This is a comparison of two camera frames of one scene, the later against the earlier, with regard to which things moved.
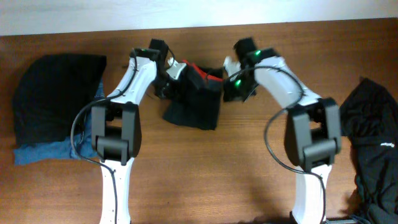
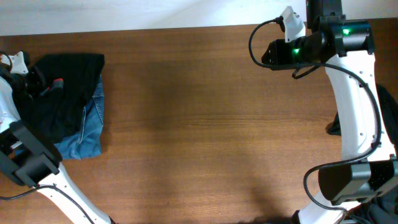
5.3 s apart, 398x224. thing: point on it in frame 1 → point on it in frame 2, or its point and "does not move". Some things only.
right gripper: [231, 93] → [280, 47]
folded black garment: [50, 89] does not move
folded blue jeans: [85, 142] does not move
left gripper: [168, 88] → [38, 81]
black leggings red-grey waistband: [198, 106] → [42, 101]
